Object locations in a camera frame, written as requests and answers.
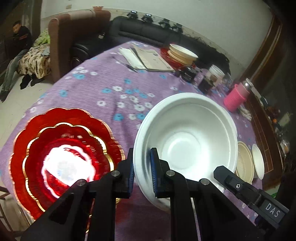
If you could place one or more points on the white folded paper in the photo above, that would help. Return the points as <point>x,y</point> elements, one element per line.
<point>132,59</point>

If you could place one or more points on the brown armchair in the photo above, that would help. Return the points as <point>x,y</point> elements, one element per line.
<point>65,28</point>

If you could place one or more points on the green pillow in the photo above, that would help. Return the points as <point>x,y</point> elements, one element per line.
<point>43,38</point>

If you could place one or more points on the black ink bottle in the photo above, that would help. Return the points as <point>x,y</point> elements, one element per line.
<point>188,74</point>

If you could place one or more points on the cream ribbed plastic plate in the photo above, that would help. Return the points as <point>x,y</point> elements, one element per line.
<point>245,167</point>

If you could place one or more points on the white crumpled cloth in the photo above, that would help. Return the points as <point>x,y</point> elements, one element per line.
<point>245,113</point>

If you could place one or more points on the red plate under bowl stack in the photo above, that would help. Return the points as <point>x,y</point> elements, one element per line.
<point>175,64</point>

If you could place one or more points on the open paper booklet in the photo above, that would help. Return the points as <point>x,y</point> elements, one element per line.
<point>152,60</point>

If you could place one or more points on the small white foam bowl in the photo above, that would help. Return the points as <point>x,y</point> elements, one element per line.
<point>258,162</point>

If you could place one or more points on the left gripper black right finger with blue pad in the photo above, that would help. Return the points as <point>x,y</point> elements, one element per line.
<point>199,210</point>

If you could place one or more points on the small red scalloped plate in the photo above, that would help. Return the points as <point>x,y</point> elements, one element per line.
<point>58,157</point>

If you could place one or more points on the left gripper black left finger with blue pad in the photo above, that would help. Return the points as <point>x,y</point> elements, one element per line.
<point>86,211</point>

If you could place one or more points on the black leather sofa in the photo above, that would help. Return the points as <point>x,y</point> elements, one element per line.
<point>121,30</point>

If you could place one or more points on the pink knit sleeved bottle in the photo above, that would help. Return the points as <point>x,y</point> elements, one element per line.
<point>238,95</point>

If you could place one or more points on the seated man in black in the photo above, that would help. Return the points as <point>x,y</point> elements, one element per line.
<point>22,42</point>

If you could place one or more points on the black pen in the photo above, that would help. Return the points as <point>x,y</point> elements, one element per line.
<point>126,65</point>

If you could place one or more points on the large white foam bowl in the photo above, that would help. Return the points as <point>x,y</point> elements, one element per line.
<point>193,134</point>

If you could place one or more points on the dark glass jar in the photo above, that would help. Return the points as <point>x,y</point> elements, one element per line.
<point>205,85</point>

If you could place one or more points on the wooden chair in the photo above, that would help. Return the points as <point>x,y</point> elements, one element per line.
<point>13,221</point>

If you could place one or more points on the patterned blanket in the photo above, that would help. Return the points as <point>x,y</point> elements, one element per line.
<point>36,61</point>

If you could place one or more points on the large red scalloped plate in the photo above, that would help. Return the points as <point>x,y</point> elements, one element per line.
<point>52,117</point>

